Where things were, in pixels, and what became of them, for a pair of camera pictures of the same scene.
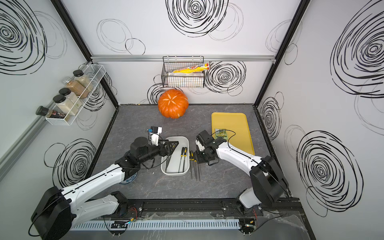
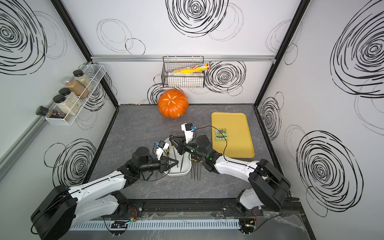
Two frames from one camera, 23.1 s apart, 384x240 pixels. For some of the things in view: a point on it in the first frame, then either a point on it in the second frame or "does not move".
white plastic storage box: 177,163 does not move
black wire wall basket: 169,79 does not move
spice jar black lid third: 65,91 does not move
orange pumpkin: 173,104 does not move
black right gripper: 200,159 to 181,148
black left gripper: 168,152 to 163,165
